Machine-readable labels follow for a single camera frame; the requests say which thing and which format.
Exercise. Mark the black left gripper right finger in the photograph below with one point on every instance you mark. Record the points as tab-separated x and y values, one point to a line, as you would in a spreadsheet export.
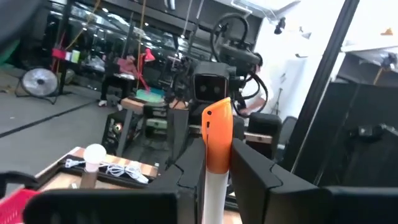
295	205

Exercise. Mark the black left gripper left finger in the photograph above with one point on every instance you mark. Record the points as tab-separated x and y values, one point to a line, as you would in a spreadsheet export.
124	208

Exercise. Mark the orange cap white marker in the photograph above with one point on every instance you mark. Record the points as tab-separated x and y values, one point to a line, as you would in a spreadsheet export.
217	140

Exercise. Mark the person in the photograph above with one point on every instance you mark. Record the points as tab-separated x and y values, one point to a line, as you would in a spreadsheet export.
264	90
124	67

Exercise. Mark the white bulb lamp wooden base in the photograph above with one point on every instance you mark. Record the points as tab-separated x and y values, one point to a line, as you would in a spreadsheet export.
94	154

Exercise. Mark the red desk lamp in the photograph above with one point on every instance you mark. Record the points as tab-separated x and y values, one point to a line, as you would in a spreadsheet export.
149	55

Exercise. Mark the teal box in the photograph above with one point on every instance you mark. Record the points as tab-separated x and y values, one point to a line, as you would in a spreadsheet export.
149	96

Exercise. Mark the black computer case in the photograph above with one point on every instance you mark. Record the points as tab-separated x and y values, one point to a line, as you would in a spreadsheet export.
112	130

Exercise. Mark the black chair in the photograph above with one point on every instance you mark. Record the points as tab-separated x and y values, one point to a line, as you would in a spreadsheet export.
264	127

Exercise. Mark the wooden top table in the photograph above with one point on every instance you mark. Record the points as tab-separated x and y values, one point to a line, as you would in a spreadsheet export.
133	104

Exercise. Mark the red plastic basket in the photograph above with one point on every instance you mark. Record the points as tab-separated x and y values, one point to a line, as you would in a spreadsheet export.
14	207

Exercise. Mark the round floor fan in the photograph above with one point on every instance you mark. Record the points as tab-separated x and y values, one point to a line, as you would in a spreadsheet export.
39	82

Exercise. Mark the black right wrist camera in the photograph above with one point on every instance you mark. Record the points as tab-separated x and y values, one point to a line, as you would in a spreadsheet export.
211	88

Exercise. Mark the black vertical frame post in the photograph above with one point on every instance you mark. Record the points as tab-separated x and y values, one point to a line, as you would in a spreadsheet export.
321	77

